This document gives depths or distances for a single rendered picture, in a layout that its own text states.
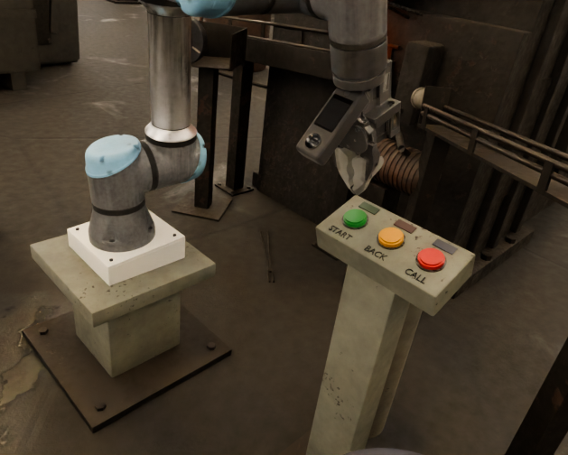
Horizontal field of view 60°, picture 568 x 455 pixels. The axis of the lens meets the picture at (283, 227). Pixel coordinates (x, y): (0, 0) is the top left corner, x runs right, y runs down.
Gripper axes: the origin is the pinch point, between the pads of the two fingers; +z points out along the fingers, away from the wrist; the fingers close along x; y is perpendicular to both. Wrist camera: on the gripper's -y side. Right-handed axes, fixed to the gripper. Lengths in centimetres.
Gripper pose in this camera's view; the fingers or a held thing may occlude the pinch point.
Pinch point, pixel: (353, 190)
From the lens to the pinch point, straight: 80.7
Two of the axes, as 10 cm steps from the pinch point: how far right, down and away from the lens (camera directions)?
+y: 7.1, -5.5, 4.4
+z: 1.3, 7.2, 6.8
